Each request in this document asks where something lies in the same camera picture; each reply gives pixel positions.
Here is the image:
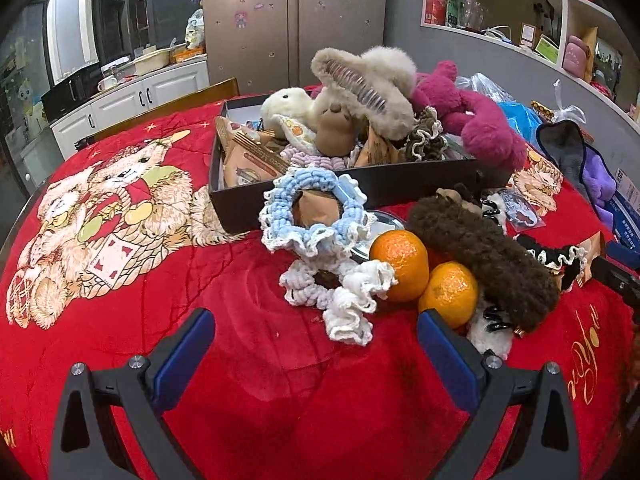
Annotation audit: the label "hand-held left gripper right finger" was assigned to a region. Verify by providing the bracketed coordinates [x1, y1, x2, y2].
[416, 308, 583, 480]

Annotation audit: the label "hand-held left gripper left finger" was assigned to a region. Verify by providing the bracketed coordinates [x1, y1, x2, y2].
[49, 307, 217, 480]

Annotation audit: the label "brown fluffy hair claw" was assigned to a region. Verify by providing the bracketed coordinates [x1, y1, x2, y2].
[406, 195, 561, 333]

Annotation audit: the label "white fluffy hair claw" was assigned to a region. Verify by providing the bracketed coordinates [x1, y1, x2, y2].
[465, 191, 516, 361]

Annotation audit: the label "white kitchen cabinets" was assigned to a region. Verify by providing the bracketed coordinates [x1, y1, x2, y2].
[50, 55, 211, 161]

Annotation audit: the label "clear plastic bag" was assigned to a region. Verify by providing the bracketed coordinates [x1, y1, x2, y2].
[552, 80, 588, 126]
[455, 72, 516, 103]

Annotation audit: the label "blue and white crochet scrunchie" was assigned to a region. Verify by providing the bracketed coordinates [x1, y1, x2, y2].
[258, 166, 378, 261]

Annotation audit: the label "brown and cream scrunchie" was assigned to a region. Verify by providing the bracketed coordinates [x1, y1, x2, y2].
[402, 107, 448, 161]

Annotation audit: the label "brown snack packet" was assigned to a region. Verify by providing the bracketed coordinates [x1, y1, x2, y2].
[222, 147, 287, 188]
[575, 232, 608, 281]
[215, 116, 275, 157]
[352, 127, 401, 168]

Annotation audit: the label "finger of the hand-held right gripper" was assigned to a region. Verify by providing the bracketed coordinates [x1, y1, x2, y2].
[592, 240, 640, 312]

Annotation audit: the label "grey plush cloth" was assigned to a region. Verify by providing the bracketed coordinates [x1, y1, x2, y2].
[536, 121, 596, 186]

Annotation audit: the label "black and white lace scrunchie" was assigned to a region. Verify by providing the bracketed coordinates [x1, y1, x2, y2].
[515, 234, 586, 291]

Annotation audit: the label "blue plastic bag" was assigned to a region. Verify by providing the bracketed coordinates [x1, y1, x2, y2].
[497, 101, 546, 136]

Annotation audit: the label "clear glasses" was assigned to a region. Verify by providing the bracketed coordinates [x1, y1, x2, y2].
[460, 0, 486, 31]

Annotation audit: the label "white wall shelf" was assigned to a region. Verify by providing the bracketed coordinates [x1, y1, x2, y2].
[420, 0, 640, 121]

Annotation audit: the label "red bear print blanket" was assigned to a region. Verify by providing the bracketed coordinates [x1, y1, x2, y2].
[0, 87, 640, 480]

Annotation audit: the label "small orange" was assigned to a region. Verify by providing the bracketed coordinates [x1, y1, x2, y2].
[417, 261, 480, 330]

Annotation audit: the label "pink bag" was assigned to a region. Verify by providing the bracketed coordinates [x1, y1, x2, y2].
[562, 35, 591, 73]

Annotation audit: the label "glass door with stickers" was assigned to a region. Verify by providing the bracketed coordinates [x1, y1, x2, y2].
[0, 0, 56, 196]

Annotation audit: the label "silver round dish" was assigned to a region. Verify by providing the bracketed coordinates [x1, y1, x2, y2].
[350, 210, 405, 263]

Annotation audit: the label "cream basin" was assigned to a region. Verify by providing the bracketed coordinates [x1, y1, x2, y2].
[132, 47, 173, 75]

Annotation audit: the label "black cardboard box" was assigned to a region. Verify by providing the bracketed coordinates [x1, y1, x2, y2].
[207, 97, 513, 235]

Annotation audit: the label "beige fluffy hair claw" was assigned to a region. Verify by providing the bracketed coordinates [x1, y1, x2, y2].
[310, 45, 418, 141]

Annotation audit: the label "white plush toy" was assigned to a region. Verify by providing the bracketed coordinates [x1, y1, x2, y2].
[260, 87, 321, 133]

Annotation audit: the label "purple plush cloth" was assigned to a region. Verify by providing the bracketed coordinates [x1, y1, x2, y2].
[582, 145, 621, 231]

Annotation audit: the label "large orange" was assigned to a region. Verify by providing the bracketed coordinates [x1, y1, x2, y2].
[369, 230, 430, 303]

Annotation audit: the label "printed white bag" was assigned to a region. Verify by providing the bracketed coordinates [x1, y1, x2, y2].
[185, 8, 206, 50]

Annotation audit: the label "blue cardboard box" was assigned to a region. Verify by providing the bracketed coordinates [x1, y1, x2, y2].
[607, 167, 640, 251]

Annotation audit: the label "silver refrigerator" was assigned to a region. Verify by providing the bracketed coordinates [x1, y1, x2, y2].
[201, 0, 388, 98]

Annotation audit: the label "dark kitchen window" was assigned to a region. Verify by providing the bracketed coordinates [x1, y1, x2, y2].
[90, 0, 203, 66]

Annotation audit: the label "small clear packet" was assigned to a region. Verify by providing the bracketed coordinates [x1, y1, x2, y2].
[497, 190, 548, 228]

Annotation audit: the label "white orange print pouch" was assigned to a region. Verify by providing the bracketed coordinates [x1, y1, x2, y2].
[272, 114, 316, 153]

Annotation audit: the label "orange food packet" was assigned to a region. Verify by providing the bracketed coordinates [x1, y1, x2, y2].
[172, 45, 207, 63]

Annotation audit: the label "lilac scrunchie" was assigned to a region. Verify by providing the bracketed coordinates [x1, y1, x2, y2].
[280, 145, 351, 173]

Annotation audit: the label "magenta plush toy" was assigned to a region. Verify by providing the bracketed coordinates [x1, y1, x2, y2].
[410, 60, 528, 171]

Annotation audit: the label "brown bow hair clip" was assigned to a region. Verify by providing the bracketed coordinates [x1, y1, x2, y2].
[435, 183, 483, 208]

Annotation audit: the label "green card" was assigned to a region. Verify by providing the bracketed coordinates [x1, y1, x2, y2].
[535, 35, 561, 63]

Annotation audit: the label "small tan plush figure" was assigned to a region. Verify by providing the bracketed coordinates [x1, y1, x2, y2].
[315, 100, 358, 158]

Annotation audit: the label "black microwave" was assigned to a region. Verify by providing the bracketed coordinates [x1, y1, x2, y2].
[41, 67, 106, 121]

